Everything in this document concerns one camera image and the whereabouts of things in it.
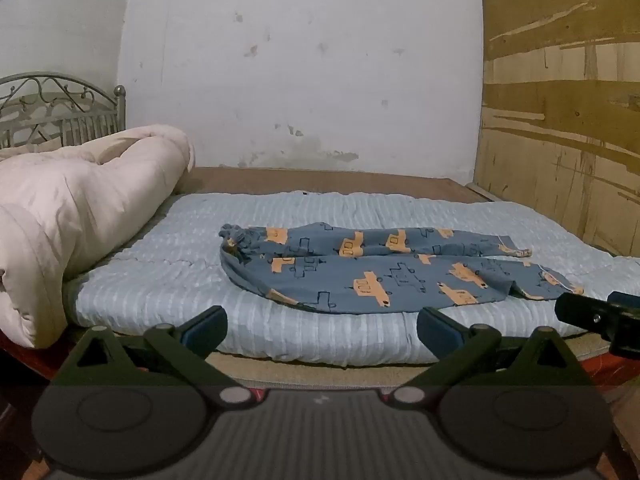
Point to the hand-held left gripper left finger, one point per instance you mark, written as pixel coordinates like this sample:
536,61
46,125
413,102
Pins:
207,326

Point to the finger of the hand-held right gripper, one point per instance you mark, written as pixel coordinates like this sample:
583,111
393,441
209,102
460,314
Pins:
582,312

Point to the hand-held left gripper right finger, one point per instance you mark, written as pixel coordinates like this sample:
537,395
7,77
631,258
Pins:
434,327

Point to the blue pants with orange print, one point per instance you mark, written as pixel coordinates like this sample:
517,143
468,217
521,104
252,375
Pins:
350,270

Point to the light blue quilted blanket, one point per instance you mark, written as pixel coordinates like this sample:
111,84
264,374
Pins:
200,260

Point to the white comforter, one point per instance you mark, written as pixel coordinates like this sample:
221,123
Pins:
75,210

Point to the plywood panel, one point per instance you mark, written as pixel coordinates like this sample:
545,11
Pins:
560,110

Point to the metal bed headboard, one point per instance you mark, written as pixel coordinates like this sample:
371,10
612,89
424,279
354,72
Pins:
60,115

